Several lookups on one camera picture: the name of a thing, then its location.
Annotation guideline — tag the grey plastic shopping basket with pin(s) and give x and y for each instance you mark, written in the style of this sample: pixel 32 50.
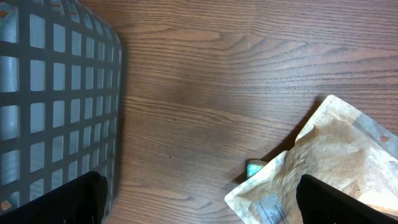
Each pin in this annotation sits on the grey plastic shopping basket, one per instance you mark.
pixel 61 70

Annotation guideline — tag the small teal tissue pack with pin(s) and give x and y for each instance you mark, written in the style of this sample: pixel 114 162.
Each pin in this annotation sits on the small teal tissue pack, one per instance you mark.
pixel 254 166

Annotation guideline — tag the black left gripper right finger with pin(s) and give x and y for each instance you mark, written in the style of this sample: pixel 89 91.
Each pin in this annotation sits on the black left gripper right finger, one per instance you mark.
pixel 320 203

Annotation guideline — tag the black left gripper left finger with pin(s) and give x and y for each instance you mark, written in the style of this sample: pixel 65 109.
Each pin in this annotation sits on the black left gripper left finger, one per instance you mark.
pixel 81 200

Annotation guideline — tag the brown snack package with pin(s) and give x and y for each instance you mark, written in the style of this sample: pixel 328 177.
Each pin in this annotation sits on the brown snack package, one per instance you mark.
pixel 340 146

